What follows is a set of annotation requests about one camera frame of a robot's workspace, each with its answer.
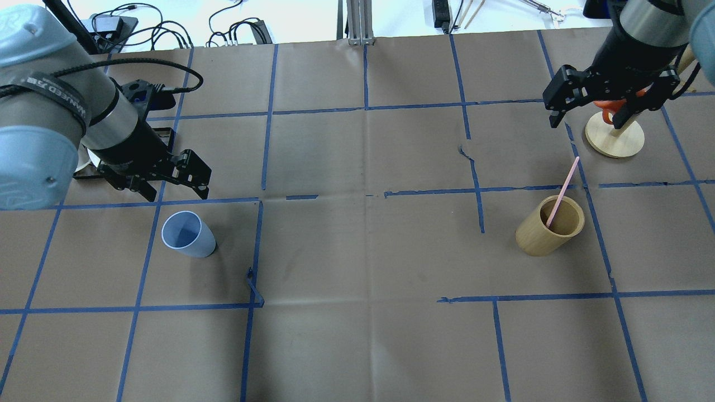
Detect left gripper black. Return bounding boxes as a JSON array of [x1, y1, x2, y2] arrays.
[[101, 122, 212, 202]]

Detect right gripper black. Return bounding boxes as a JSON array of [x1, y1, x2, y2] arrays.
[[543, 25, 679, 129]]

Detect light blue plastic cup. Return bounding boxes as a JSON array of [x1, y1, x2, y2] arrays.
[[160, 210, 217, 258]]

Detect pink chopstick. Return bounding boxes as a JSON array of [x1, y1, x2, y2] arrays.
[[545, 157, 580, 228]]

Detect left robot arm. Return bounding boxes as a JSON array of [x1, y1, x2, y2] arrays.
[[1, 4, 212, 210]]

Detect bamboo chopstick holder cup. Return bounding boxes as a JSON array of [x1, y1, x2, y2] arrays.
[[515, 195, 585, 257]]

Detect wooden chopsticks on desk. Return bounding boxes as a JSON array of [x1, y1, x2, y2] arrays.
[[454, 1, 485, 30]]

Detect orange mug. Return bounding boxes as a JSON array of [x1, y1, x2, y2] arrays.
[[593, 88, 646, 130]]

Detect wooden mug tree stand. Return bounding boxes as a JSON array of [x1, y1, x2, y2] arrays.
[[585, 45, 699, 159]]

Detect white mug smiley face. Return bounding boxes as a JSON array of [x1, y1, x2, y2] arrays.
[[75, 145, 99, 173]]

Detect grabber reach tool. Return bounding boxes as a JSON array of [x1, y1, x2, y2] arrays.
[[521, 1, 583, 26]]

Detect black power adapter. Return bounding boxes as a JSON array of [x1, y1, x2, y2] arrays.
[[90, 16, 123, 35]]

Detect monitor stand base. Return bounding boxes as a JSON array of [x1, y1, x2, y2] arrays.
[[81, 15, 139, 54]]

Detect aluminium frame post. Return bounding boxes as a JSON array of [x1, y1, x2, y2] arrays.
[[336, 1, 375, 46]]

